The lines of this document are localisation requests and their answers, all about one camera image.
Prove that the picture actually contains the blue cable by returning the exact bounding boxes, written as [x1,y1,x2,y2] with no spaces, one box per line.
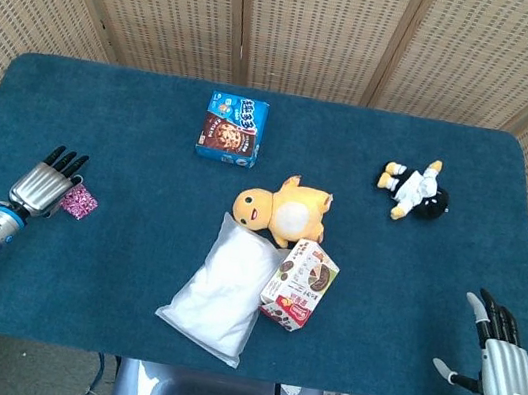
[81,351,110,395]

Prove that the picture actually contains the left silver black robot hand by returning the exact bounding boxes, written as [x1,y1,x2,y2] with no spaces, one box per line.
[5,137,92,226]

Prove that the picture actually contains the black penguin plush toy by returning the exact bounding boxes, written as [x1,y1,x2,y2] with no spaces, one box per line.
[368,149,458,230]

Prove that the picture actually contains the yellow plush dinosaur toy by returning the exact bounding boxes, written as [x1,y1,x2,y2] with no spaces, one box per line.
[228,165,337,256]

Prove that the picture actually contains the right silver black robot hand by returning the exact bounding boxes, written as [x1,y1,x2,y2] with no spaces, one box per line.
[427,281,528,395]

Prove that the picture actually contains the woven bamboo folding screen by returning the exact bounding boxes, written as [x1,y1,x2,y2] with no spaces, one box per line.
[0,0,528,364]

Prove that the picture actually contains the white red snack box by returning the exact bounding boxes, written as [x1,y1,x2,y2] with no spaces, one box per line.
[255,232,345,340]

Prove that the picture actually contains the pink patterned square card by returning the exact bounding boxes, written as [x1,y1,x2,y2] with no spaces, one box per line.
[57,179,103,222]

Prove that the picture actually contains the white plastic bag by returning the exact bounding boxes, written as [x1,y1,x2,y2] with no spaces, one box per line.
[148,202,294,375]

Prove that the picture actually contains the blue chocolate cookie box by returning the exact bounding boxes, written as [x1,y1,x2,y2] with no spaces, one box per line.
[192,87,272,172]

